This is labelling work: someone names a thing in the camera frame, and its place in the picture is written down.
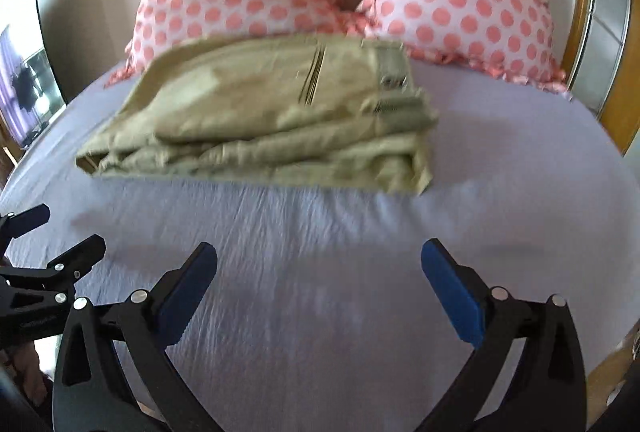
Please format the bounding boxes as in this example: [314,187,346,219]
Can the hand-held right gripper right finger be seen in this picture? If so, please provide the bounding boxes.
[420,239,589,432]

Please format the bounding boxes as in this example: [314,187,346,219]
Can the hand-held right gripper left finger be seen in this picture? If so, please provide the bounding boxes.
[52,242,221,432]

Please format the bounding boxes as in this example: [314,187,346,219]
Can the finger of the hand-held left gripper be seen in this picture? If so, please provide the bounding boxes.
[0,204,52,243]
[0,234,107,313]

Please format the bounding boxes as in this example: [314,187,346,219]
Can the khaki pants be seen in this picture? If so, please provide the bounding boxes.
[75,36,441,199]

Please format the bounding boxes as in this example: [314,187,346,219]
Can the flat screen television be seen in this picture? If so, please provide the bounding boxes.
[0,24,67,149]

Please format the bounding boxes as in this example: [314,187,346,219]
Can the bed with lavender sheet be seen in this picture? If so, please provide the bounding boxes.
[0,56,640,432]

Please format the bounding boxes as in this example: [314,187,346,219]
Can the wooden headboard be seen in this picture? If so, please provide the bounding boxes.
[530,0,640,155]

